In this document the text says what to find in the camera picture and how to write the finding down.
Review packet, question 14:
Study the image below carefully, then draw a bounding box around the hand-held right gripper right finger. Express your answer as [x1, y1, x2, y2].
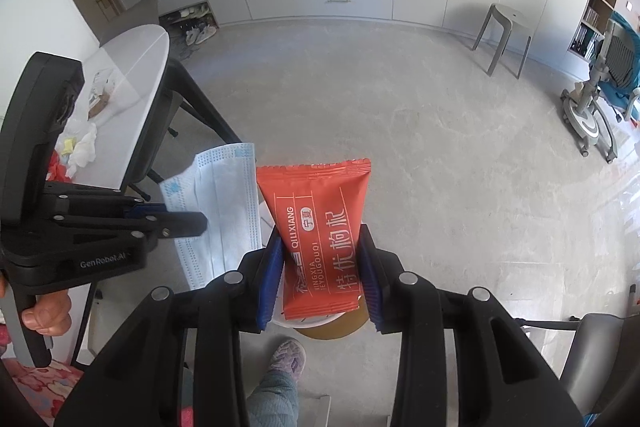
[360, 223, 586, 427]

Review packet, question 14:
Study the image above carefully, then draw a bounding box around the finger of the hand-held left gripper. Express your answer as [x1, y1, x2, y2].
[42, 182, 168, 220]
[52, 211, 208, 258]

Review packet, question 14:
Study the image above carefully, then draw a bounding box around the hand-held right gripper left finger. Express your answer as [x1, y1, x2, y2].
[54, 227, 286, 427]

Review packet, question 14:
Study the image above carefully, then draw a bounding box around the blue face mask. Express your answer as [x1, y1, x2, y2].
[160, 143, 263, 292]

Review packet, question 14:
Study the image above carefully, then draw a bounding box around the clear bag of brown snacks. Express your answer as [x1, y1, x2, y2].
[86, 68, 120, 118]

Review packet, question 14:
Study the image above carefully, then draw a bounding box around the orange snack packet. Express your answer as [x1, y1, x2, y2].
[256, 159, 372, 322]

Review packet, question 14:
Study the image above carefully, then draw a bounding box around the person's left hand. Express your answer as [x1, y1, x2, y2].
[0, 274, 72, 338]

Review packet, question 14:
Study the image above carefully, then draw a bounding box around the red wrapper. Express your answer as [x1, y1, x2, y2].
[47, 154, 69, 181]

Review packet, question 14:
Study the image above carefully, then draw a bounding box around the crumpled white tissue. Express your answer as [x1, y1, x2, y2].
[60, 119, 98, 180]

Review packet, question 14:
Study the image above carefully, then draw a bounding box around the person's leg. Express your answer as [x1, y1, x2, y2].
[245, 372, 301, 427]

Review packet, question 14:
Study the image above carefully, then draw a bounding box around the dark chair back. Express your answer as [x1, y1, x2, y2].
[97, 0, 161, 48]

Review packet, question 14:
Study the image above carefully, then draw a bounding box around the red floral cloth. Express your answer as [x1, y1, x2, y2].
[0, 357, 86, 427]

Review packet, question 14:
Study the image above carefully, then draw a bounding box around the grey padded chair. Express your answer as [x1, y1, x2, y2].
[515, 312, 640, 418]

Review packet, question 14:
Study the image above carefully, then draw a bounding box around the white bottom drawer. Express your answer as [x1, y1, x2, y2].
[289, 0, 394, 20]

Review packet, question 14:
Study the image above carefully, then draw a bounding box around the grey plastic stool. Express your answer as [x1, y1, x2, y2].
[472, 3, 533, 79]

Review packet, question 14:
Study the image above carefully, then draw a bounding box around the grey and teal study chair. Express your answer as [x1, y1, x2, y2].
[560, 12, 640, 164]

